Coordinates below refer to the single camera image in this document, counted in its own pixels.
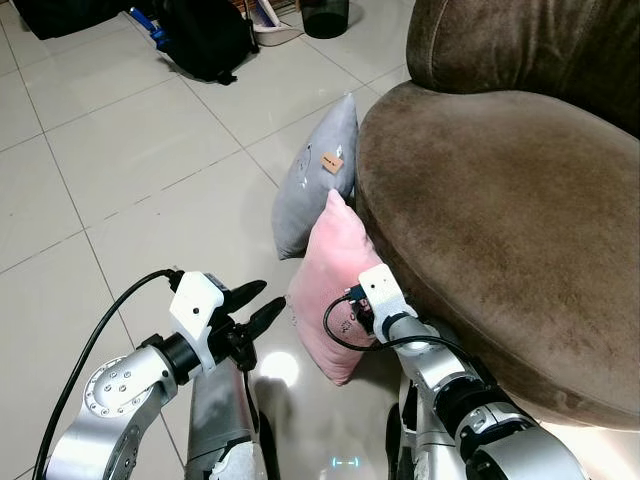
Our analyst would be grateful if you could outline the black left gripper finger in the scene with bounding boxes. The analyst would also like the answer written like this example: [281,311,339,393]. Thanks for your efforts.
[245,297,289,340]
[225,279,270,310]

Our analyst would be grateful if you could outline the pink pillow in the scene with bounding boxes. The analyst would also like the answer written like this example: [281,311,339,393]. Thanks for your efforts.
[286,188,387,387]

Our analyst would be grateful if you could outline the grey pillow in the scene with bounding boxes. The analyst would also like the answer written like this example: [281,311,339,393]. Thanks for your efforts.
[271,93,361,261]

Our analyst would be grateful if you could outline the brown suede sofa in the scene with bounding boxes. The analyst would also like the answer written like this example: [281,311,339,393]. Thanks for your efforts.
[355,0,640,432]

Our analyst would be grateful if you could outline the brown sofa back cushion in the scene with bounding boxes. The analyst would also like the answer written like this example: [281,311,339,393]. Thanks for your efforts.
[406,0,640,138]

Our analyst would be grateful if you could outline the grey left robot leg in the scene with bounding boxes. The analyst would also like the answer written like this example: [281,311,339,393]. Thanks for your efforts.
[184,362,273,480]

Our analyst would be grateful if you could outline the grey robot leg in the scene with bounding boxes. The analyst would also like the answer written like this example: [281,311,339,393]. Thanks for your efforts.
[184,362,273,480]
[385,378,433,480]

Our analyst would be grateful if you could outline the grey right robot leg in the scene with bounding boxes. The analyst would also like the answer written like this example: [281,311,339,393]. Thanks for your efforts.
[385,378,433,480]

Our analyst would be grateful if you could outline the black backpack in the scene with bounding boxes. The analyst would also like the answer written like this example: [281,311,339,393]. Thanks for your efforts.
[158,0,262,85]

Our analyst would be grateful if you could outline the blue object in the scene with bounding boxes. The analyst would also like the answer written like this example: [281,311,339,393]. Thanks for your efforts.
[127,5,167,50]

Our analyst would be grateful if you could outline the dark round bin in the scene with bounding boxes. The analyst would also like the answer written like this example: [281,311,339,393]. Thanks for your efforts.
[299,0,352,40]

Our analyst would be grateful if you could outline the black bag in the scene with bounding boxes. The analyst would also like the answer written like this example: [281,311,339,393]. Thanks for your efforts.
[10,0,133,42]

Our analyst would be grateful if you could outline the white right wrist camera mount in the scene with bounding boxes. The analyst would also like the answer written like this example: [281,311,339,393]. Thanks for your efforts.
[356,264,410,337]

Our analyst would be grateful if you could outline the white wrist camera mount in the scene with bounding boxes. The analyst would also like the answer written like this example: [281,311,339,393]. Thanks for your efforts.
[356,264,410,337]
[167,270,230,373]

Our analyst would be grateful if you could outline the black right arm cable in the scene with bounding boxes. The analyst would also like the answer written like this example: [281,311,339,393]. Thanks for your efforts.
[321,284,493,377]

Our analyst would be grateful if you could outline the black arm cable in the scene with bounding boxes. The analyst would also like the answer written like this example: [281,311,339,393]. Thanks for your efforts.
[32,268,187,480]
[321,284,493,377]

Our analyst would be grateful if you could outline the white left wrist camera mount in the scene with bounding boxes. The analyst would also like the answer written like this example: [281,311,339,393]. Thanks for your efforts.
[167,270,230,373]

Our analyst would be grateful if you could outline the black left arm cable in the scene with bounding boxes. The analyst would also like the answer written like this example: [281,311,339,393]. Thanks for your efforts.
[32,268,187,480]

